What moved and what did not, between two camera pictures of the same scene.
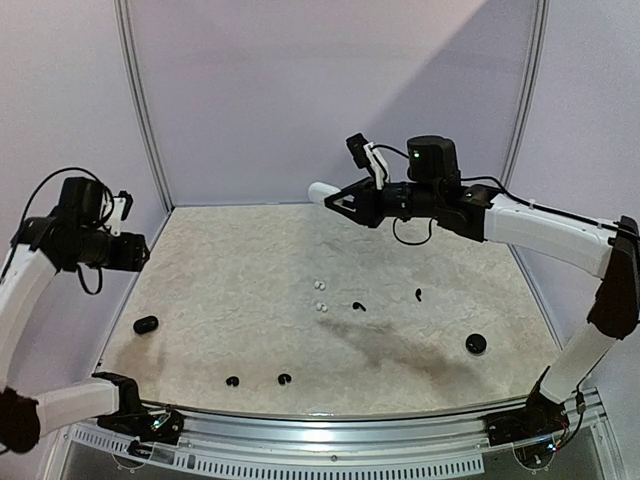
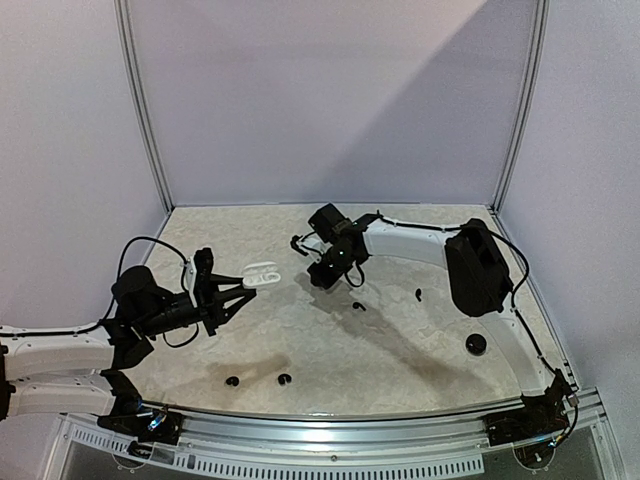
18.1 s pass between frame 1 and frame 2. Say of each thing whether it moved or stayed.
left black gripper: moved
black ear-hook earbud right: stayed
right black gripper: moved
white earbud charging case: moved
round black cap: stayed
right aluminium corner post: stayed
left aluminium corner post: stayed
